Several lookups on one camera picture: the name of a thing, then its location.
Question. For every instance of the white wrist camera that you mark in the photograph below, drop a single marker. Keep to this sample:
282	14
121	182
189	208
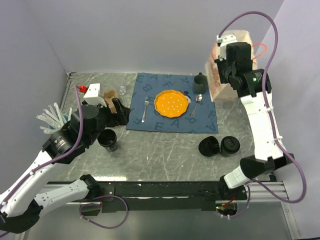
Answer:
93	94
226	39

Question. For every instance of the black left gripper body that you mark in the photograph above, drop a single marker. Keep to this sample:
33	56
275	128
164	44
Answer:
105	120

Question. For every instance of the brown cardboard cup carrier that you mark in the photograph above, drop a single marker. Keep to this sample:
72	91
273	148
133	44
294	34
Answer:
109	95

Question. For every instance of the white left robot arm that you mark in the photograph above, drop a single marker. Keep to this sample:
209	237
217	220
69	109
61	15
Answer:
22	205

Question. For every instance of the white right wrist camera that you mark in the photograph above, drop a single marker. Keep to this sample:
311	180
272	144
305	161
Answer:
226	39

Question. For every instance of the stack of black cup lids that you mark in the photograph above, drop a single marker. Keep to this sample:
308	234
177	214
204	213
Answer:
209	146

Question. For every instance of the aluminium frame rail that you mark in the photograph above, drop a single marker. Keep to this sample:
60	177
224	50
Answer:
258	194

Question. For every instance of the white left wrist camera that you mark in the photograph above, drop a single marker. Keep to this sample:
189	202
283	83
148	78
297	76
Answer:
93	94

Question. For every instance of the black takeout coffee cup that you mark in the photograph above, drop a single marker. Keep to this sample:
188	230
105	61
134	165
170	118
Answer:
226	154

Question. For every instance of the orange polka dot plate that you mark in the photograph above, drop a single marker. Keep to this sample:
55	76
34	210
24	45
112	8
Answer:
171	103

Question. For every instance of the silver spoon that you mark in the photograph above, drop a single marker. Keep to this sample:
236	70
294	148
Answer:
198	99

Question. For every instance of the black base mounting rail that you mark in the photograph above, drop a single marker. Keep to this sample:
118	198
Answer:
170	195

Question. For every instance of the silver fork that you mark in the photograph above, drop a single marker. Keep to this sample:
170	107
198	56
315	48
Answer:
146	103

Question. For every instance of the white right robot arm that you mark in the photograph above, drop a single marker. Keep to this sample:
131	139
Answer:
253	87

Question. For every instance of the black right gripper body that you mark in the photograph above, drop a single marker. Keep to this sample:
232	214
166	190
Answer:
224	70

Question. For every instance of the blue alphabet cloth mat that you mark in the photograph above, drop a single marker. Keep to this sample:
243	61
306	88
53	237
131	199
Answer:
150	85

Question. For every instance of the small clear glass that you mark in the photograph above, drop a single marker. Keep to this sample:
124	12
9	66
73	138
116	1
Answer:
121	89

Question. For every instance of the dark green mug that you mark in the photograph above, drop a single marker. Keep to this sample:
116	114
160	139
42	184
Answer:
200	83

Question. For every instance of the beige paper takeout bag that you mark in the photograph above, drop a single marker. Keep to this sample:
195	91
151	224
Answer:
218	90

